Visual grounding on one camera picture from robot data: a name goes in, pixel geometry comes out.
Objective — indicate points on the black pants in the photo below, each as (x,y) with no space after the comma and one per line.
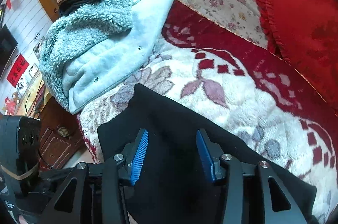
(171,118)

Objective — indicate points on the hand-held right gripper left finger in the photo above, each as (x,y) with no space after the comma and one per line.
(138,152)

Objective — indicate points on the red heart-shaped pillow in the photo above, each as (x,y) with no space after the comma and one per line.
(303,18)

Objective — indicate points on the carved wooden cabinet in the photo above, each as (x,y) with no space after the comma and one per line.
(58,142)

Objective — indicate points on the red wall banner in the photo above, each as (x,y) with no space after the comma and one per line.
(17,70)

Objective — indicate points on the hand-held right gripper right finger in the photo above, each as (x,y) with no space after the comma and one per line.
(204,155)

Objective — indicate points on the red and white plush blanket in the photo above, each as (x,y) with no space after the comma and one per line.
(224,86)

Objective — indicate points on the light blue fleece jacket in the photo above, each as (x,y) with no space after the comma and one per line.
(100,39)

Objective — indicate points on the black television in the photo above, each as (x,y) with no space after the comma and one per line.
(6,41)

